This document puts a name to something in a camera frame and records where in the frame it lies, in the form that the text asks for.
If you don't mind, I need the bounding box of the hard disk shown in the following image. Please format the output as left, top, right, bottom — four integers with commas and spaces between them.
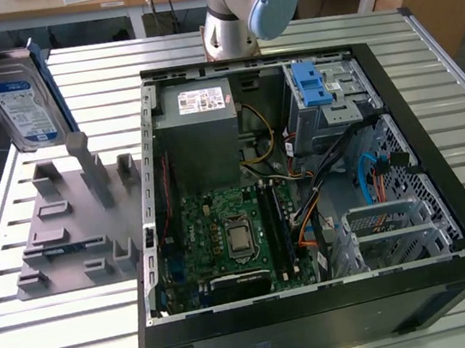
0, 32, 82, 156

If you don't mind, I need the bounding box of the blue data wire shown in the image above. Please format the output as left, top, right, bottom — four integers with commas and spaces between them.
354, 150, 394, 208

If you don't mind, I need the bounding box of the orange power wire black plug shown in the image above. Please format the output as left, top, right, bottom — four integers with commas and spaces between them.
367, 148, 419, 207

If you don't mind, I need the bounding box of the metal disk bay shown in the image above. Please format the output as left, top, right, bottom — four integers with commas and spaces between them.
334, 191, 456, 276

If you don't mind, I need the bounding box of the grey parts rack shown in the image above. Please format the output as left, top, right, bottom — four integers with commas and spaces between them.
0, 124, 162, 307

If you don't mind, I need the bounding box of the grey power supply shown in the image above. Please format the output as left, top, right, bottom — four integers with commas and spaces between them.
146, 75, 248, 199

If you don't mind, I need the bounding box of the green motherboard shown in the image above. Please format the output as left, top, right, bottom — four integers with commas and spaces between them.
144, 176, 319, 315

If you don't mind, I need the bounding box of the silver CPU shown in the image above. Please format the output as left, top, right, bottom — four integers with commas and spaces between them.
226, 225, 253, 253

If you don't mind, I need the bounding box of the blue drive latch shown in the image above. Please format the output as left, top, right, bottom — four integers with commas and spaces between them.
291, 57, 339, 110

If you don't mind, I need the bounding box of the metal drive cage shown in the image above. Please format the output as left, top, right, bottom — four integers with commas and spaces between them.
280, 50, 388, 158

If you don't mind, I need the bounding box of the black RAM stick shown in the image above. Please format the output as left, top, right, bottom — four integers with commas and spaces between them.
267, 177, 302, 279

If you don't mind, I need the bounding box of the black graphics card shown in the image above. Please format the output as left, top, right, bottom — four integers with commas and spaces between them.
205, 267, 275, 306

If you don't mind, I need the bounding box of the black PC case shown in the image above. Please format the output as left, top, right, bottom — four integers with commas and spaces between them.
98, 24, 465, 348

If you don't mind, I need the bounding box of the thin red wire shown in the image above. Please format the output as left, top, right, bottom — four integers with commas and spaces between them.
145, 151, 182, 249

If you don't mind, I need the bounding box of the yellow wire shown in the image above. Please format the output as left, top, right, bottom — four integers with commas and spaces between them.
231, 99, 280, 168

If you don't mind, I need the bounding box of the black cable bundle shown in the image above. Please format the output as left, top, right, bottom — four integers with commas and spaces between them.
278, 117, 390, 227

